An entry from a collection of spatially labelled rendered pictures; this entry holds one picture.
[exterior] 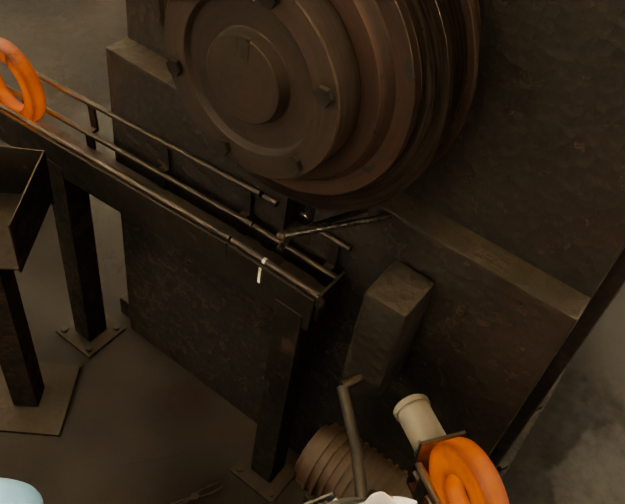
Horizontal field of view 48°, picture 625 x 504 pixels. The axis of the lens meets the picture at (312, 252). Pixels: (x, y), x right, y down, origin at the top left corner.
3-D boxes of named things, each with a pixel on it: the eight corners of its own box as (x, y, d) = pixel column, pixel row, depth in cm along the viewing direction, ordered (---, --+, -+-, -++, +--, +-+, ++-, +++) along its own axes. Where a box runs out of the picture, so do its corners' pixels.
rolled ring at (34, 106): (-38, 37, 146) (-24, 32, 148) (-4, 118, 157) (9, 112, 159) (12, 46, 136) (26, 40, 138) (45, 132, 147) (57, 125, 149)
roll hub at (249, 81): (187, 108, 104) (188, -86, 84) (340, 198, 94) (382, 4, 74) (160, 124, 100) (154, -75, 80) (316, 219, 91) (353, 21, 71)
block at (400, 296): (370, 341, 131) (398, 253, 114) (406, 364, 128) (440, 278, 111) (338, 377, 124) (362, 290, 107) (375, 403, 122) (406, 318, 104)
